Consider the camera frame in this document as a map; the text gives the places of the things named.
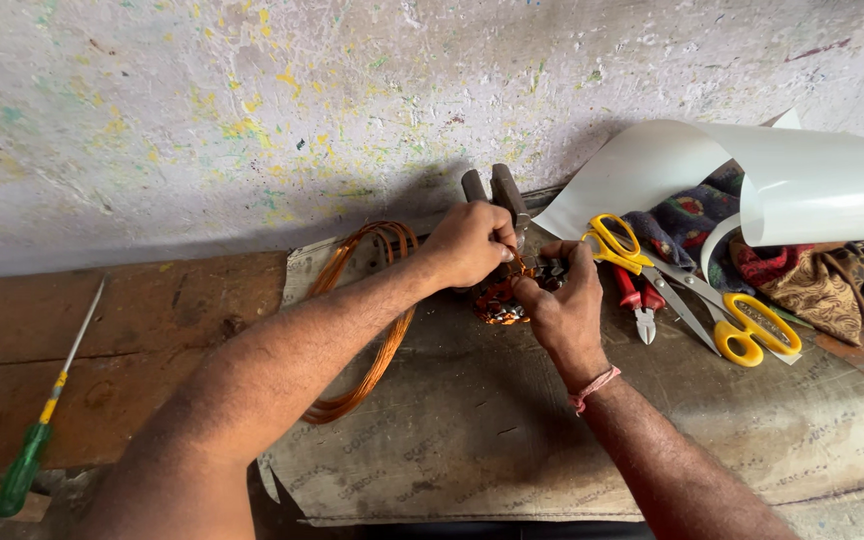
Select worn printed cardboard mat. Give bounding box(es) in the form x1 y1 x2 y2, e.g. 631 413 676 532
257 187 864 526

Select copper wound motor stator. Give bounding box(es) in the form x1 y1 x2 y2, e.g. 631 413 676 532
471 251 572 327

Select person's right hand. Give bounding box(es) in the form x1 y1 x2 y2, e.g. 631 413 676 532
510 240 613 391

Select white insulation paper sheet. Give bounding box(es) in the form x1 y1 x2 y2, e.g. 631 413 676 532
531 107 864 282

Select dark handled pliers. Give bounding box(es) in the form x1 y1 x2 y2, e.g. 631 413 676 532
460 163 532 252

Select large yellow handled scissors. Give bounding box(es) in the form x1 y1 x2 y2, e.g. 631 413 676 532
638 251 804 369

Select red handled wire cutter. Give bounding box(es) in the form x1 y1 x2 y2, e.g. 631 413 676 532
612 264 667 346

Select pink thread wristband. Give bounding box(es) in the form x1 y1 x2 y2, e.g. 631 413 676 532
567 365 622 416

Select copper wire coil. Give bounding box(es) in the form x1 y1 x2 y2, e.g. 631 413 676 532
300 220 421 426

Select green handled screwdriver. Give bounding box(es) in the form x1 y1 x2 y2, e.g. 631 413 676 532
0 276 108 519

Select small yellow handled scissors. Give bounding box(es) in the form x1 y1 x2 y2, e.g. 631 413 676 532
580 213 656 276

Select person's left hand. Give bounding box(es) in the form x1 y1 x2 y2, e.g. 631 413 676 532
415 200 520 292

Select patterned cloth heap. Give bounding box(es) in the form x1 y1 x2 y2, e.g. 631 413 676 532
621 168 864 348

